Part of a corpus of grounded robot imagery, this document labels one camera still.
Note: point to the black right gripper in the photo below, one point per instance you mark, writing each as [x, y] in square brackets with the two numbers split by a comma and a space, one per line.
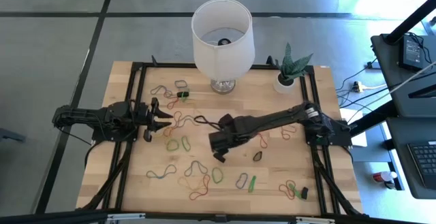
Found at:
[225, 139]

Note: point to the black floor plug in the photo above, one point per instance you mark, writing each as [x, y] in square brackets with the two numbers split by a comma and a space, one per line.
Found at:
[373, 65]

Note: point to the black diagonal pole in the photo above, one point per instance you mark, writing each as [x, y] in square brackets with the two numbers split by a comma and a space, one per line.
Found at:
[408, 21]

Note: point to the black rig cross bar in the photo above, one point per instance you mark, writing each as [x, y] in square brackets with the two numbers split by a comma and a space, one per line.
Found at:
[51, 217]

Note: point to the black desk with keyboard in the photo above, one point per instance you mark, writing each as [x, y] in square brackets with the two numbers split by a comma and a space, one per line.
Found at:
[396, 162]

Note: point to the green rubber band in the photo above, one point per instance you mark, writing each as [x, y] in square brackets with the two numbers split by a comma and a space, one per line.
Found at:
[183, 144]
[213, 175]
[167, 145]
[297, 194]
[184, 98]
[252, 184]

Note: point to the long orange-red rubber band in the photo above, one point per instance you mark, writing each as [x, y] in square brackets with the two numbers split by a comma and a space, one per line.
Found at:
[175, 113]

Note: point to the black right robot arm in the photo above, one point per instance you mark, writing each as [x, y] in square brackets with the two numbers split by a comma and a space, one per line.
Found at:
[272, 122]

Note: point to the black power adapter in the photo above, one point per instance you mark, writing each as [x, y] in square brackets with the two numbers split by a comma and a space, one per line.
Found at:
[412, 52]

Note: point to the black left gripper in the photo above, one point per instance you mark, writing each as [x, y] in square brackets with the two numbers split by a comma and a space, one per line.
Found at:
[143, 118]

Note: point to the yellow white power strip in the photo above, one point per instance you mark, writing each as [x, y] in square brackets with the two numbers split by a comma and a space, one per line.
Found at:
[357, 87]

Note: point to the red white bottle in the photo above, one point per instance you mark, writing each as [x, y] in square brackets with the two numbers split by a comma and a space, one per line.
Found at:
[383, 177]

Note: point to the black desk with power adapter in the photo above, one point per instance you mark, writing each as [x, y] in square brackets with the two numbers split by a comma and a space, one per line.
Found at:
[386, 57]

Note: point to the thin orange rubber band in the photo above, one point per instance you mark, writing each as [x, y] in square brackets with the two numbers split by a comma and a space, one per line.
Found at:
[293, 183]

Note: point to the yellow rubber band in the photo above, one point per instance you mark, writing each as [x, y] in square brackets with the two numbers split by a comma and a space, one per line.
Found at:
[184, 184]

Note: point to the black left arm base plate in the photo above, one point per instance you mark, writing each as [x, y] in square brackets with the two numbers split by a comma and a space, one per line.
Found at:
[112, 136]

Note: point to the black diagonal support beam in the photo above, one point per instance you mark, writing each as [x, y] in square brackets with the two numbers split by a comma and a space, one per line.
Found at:
[374, 116]

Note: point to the white paper sheet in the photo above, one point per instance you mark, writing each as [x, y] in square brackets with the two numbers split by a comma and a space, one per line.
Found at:
[361, 140]

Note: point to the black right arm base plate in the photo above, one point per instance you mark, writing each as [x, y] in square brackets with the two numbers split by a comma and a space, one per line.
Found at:
[337, 137]

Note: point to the black keyboard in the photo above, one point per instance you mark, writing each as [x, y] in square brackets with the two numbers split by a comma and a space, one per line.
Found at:
[424, 159]

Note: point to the white shade table lamp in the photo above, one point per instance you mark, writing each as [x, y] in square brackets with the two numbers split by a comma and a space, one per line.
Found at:
[223, 57]

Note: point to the silver metal bracket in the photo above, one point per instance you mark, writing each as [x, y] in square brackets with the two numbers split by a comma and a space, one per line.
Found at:
[315, 220]
[126, 216]

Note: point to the grey floor object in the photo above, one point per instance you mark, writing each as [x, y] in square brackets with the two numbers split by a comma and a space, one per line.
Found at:
[10, 136]

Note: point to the blue rubber band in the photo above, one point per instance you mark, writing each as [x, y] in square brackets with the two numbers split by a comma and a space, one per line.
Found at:
[187, 117]
[236, 183]
[160, 86]
[160, 176]

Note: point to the black table-level camera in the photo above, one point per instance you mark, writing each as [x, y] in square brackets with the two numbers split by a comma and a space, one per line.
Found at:
[220, 218]

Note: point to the teal rubber band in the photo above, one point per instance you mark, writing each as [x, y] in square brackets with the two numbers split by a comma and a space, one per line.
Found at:
[195, 161]

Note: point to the snake plant in white pot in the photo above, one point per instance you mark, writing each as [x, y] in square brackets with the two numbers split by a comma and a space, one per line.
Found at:
[289, 65]

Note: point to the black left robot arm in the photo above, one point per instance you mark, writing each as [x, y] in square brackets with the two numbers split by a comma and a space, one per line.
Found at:
[85, 115]

